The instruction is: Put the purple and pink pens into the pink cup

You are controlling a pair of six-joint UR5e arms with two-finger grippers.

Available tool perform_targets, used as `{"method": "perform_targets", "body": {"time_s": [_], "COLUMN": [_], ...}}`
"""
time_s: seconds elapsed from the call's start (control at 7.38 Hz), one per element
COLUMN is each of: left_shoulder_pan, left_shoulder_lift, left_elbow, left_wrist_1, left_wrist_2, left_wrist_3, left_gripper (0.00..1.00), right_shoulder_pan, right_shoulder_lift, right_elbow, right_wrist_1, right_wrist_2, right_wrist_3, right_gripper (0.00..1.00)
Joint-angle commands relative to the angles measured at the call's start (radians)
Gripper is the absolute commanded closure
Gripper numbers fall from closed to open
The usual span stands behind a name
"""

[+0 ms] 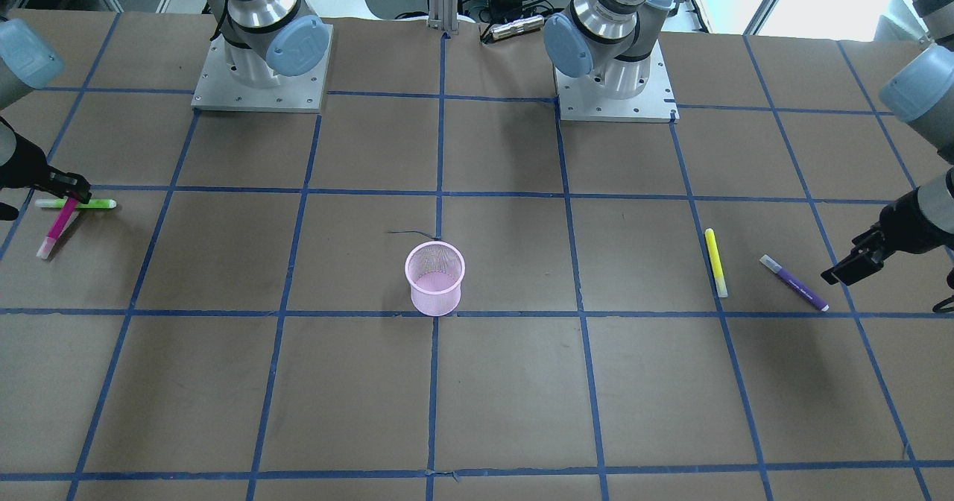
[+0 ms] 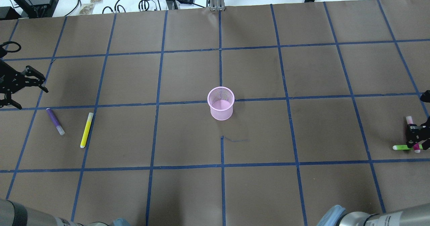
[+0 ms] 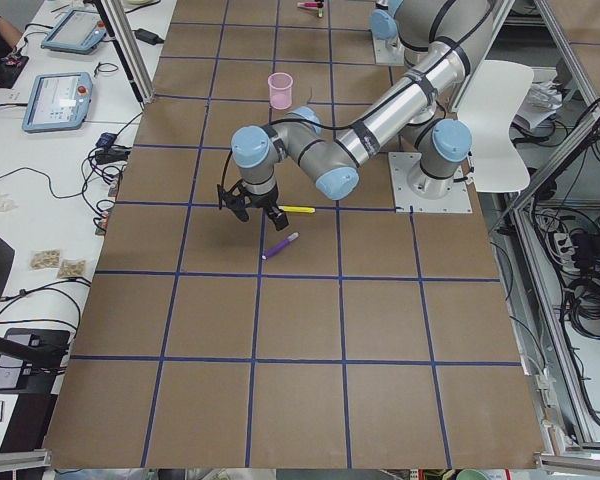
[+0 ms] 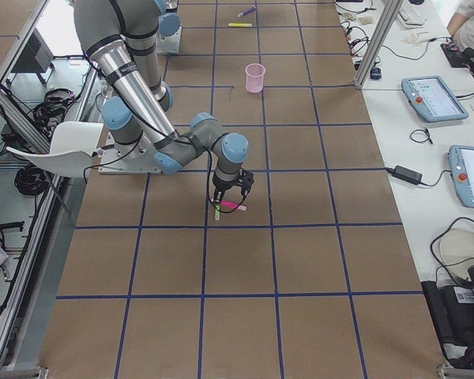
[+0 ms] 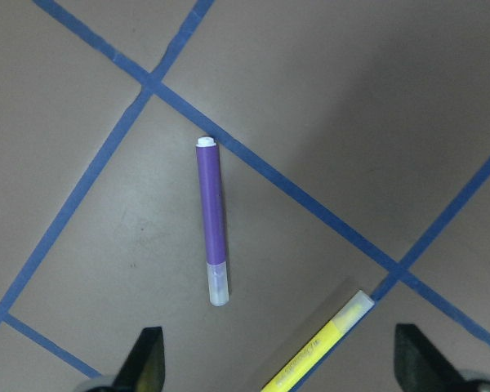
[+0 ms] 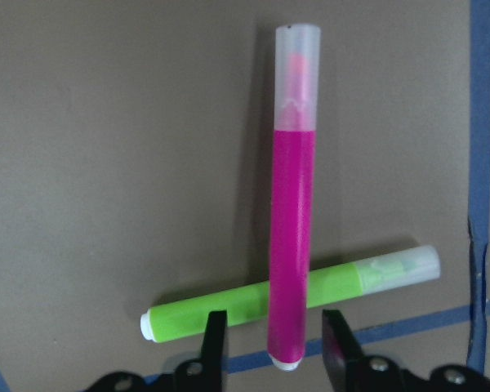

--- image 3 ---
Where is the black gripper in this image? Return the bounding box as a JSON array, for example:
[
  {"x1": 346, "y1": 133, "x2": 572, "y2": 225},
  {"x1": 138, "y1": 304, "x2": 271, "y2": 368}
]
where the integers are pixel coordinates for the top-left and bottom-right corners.
[{"x1": 217, "y1": 181, "x2": 288, "y2": 231}]

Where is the purple highlighter pen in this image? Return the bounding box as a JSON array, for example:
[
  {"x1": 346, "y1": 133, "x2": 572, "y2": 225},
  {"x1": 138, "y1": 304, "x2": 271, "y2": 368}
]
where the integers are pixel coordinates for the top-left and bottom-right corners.
[{"x1": 261, "y1": 232, "x2": 299, "y2": 260}]

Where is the pink highlighter pen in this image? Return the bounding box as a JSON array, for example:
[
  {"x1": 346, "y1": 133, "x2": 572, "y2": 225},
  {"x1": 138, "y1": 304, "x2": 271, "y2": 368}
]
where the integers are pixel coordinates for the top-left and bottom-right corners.
[{"x1": 296, "y1": 2, "x2": 323, "y2": 10}]

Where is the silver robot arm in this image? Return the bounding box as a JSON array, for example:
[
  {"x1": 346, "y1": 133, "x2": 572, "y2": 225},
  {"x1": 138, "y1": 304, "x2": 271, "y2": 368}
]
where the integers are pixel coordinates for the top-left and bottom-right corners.
[
  {"x1": 369, "y1": 1, "x2": 408, "y2": 66},
  {"x1": 217, "y1": 1, "x2": 494, "y2": 230}
]

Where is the pink mesh cup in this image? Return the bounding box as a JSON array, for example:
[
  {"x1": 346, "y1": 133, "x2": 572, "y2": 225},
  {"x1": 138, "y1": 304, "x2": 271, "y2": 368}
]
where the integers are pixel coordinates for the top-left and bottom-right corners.
[{"x1": 267, "y1": 72, "x2": 294, "y2": 110}]

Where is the yellow highlighter pen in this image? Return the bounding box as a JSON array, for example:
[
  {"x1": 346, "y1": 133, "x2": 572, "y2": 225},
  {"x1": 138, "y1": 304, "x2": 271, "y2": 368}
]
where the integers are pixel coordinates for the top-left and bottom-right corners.
[{"x1": 280, "y1": 205, "x2": 316, "y2": 214}]

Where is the black power adapter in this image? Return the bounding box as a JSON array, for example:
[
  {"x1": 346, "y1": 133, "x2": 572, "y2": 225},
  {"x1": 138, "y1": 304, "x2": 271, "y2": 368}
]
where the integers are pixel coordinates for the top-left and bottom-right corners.
[{"x1": 133, "y1": 28, "x2": 164, "y2": 45}]

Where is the blue teach pendant near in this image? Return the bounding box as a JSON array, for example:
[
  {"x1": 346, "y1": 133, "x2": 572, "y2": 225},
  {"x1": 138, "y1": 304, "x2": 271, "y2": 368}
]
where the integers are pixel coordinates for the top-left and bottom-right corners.
[{"x1": 22, "y1": 72, "x2": 93, "y2": 133}]

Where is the blue teach pendant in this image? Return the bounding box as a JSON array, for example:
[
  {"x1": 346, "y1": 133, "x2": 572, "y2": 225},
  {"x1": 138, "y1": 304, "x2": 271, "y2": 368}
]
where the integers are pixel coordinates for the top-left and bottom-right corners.
[
  {"x1": 22, "y1": 72, "x2": 93, "y2": 133},
  {"x1": 41, "y1": 8, "x2": 107, "y2": 55}
]

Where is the blue teach pendant far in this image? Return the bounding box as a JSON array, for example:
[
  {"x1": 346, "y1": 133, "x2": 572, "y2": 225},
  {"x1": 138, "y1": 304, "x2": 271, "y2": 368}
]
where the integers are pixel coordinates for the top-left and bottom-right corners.
[{"x1": 41, "y1": 8, "x2": 107, "y2": 55}]

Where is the white plastic chair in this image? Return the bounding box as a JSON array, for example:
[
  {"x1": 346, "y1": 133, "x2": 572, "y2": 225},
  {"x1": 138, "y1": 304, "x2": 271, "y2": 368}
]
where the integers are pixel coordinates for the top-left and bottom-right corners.
[{"x1": 457, "y1": 60, "x2": 534, "y2": 193}]

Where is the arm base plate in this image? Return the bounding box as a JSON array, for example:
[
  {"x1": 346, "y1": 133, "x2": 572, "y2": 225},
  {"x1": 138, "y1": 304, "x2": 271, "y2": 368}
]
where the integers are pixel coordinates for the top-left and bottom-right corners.
[
  {"x1": 372, "y1": 36, "x2": 404, "y2": 66},
  {"x1": 388, "y1": 152, "x2": 472, "y2": 214}
]

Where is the aluminium frame post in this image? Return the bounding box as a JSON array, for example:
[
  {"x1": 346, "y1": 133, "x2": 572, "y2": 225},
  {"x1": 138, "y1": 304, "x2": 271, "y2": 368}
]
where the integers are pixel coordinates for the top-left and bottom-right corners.
[{"x1": 93, "y1": 0, "x2": 154, "y2": 105}]

